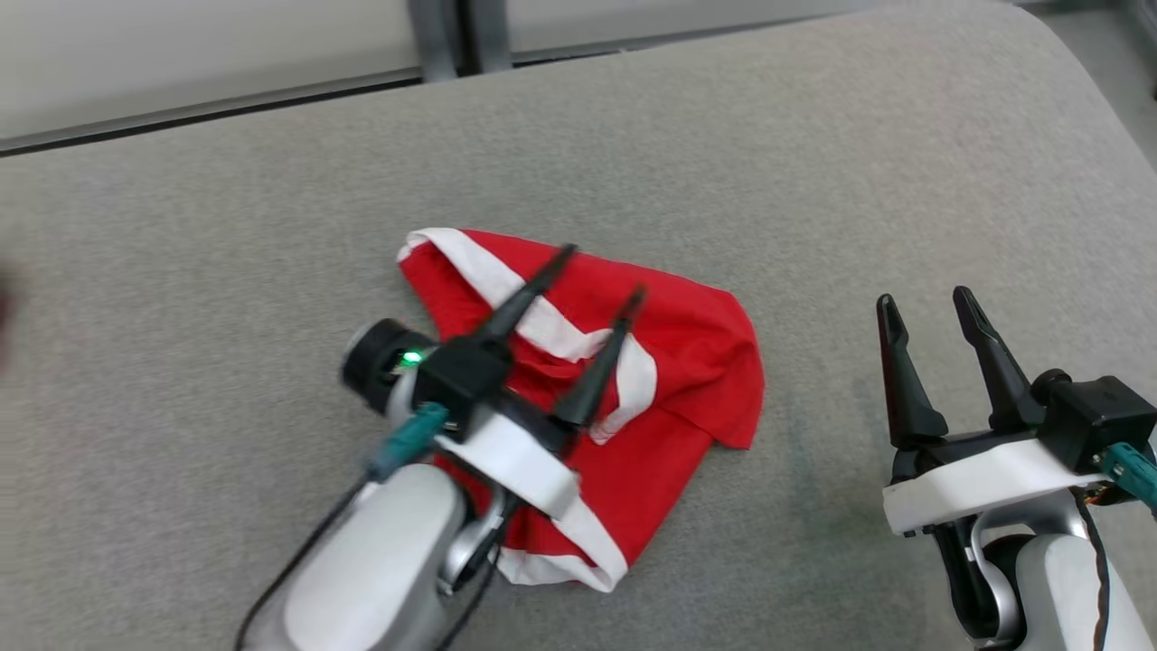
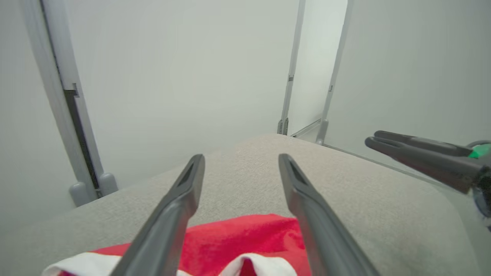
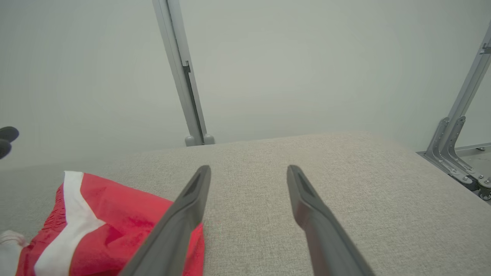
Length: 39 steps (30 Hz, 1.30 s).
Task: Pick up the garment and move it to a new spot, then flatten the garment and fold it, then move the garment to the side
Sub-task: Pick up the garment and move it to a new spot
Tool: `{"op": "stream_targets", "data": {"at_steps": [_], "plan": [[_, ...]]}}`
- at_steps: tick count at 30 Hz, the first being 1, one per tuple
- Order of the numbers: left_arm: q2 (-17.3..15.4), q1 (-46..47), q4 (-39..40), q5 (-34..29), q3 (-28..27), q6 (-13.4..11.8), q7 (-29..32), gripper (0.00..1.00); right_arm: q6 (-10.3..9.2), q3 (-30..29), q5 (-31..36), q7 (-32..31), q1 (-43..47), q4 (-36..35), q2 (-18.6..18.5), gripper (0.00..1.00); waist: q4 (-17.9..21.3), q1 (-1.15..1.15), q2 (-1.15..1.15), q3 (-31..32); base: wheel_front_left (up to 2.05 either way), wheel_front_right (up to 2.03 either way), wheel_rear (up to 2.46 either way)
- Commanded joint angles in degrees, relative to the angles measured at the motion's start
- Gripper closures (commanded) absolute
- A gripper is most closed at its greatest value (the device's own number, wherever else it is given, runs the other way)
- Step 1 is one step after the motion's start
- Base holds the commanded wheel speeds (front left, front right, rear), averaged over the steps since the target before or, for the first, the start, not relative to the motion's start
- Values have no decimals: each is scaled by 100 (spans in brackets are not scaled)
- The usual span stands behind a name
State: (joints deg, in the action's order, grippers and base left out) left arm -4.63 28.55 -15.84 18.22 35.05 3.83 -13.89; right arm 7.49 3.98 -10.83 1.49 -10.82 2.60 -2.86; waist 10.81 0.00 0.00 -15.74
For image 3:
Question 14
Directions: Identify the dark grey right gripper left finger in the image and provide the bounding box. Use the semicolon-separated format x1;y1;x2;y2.
119;165;212;276

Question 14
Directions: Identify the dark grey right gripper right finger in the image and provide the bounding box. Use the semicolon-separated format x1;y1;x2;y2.
287;165;376;276

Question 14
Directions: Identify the red garment with white trim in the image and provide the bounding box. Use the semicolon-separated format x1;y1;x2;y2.
15;171;205;276

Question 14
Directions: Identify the small caster wheel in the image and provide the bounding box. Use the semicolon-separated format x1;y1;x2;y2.
478;179;491;200

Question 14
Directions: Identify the grey partition post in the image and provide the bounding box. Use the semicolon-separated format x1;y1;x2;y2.
152;0;215;147

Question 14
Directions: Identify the grey metal frame with bracket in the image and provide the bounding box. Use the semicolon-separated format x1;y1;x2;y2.
417;21;491;200

